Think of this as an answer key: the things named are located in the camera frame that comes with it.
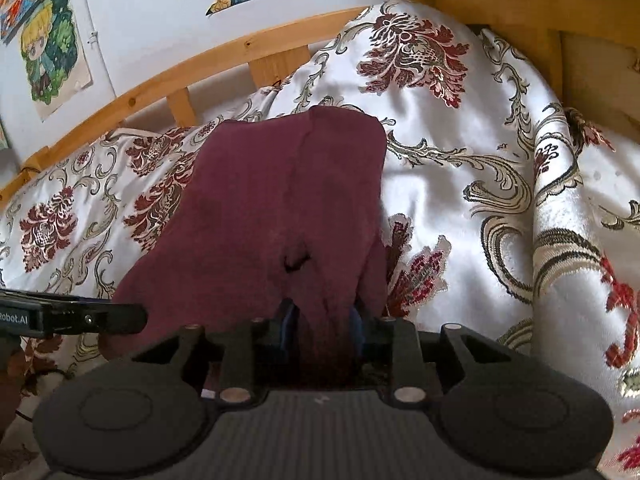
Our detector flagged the white floral bedspread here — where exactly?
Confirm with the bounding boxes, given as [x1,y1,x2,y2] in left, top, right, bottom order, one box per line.
[0,0,640,480]

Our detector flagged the white wall pipe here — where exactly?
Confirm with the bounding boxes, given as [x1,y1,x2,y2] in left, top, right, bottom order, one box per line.
[75,0,119,102]

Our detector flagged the maroon sweater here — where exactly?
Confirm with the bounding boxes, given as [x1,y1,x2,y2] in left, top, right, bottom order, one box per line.
[100,105,390,392]

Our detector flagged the cartoon figure wall poster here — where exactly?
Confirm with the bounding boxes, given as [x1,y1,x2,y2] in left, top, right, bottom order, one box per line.
[19,0,94,122]

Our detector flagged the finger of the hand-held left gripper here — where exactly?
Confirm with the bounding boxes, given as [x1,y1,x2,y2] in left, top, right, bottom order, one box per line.
[45,297,149,337]

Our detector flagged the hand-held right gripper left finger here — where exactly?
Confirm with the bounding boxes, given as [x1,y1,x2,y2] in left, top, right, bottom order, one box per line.
[132,300,302,406]

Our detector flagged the wooden bed frame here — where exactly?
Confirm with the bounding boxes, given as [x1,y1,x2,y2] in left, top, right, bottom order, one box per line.
[0,0,640,211]

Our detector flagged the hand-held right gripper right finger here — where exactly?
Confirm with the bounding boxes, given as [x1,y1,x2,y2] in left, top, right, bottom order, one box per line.
[349,305,512,406]

